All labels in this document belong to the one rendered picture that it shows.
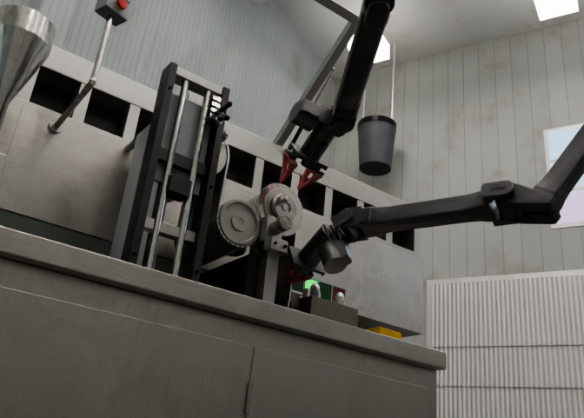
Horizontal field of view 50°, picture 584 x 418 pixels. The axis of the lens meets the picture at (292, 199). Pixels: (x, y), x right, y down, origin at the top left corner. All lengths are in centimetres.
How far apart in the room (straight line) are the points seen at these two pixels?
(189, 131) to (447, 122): 773
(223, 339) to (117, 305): 21
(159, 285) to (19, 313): 23
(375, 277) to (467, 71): 731
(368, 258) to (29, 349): 149
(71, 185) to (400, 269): 125
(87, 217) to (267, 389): 78
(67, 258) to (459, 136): 807
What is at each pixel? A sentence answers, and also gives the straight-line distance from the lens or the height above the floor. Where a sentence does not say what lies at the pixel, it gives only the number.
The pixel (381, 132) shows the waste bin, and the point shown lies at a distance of 857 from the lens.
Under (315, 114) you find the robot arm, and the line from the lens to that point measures 154.
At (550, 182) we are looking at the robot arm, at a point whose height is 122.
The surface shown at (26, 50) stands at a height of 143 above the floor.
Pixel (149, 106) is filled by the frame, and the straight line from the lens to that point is 200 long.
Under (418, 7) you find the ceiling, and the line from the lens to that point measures 905.
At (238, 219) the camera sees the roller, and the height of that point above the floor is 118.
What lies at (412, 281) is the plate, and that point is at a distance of 246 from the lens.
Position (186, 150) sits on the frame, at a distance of 147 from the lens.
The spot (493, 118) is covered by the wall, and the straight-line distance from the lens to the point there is 891.
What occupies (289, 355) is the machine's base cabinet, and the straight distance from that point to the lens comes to 129.
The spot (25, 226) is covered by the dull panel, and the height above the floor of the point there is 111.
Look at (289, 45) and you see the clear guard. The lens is 210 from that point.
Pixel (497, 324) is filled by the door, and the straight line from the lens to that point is 776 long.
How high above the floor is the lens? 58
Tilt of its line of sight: 25 degrees up
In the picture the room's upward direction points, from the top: 6 degrees clockwise
